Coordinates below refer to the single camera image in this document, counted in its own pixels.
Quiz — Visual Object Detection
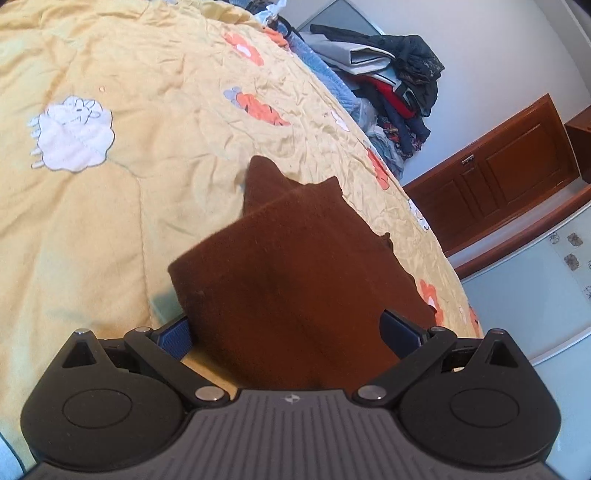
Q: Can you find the grey framed panel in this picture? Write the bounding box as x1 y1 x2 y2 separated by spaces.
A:
295 0 387 36

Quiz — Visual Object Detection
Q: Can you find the pile of clothes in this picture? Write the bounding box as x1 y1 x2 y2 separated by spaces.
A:
309 23 446 182

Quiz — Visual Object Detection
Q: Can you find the yellow printed quilt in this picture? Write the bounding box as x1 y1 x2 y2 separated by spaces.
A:
0 0 485 467

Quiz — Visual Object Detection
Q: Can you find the brown knit sweater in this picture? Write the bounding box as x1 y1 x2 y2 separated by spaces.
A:
167 155 439 393

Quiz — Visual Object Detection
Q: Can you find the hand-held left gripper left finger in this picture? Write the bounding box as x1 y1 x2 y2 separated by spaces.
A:
59 316 230 408

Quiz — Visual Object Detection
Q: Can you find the blue quilted blanket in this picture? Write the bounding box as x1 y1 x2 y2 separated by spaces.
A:
288 32 371 121

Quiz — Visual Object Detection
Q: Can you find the brown wooden door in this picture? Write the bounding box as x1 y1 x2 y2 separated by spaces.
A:
403 92 591 280

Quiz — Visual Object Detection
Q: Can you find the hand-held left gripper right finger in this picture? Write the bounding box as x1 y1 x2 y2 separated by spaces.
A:
353 308 530 407

